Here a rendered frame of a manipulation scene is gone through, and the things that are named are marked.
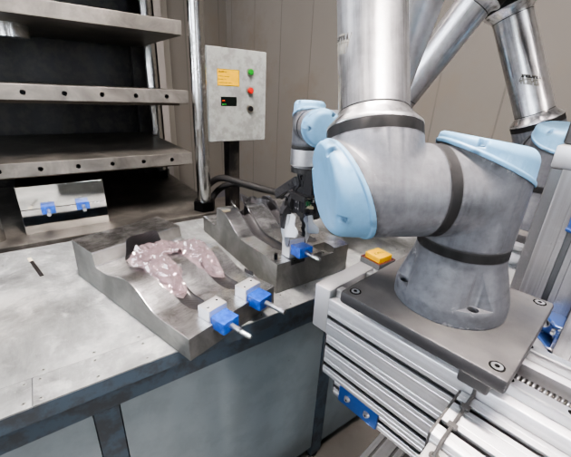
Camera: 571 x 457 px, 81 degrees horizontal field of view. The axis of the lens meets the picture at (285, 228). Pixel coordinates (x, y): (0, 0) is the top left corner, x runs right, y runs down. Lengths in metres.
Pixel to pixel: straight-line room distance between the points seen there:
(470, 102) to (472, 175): 2.13
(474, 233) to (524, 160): 0.09
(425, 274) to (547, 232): 0.26
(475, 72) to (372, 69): 2.15
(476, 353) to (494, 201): 0.17
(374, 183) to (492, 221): 0.15
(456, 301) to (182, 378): 0.65
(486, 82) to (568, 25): 0.42
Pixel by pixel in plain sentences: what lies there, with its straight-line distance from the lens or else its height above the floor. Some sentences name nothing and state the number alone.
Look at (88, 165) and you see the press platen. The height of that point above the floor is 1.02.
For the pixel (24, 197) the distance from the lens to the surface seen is 1.49.
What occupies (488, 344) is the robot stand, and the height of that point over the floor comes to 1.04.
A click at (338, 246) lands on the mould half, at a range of 1.01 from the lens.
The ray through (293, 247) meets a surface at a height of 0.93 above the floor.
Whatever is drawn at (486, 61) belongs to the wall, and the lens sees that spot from 2.55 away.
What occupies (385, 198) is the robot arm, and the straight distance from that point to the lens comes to 0.37.
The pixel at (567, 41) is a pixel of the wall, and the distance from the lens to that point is 2.46.
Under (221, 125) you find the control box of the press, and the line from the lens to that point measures 1.66.
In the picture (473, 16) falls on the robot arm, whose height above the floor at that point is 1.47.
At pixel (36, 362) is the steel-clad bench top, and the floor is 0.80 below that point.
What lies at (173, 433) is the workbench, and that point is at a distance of 1.02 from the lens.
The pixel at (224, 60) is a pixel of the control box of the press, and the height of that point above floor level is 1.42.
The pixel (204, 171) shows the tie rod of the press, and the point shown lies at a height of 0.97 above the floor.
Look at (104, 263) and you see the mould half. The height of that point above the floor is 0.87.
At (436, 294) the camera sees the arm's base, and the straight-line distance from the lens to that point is 0.48.
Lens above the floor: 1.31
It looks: 22 degrees down
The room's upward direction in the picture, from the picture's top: 3 degrees clockwise
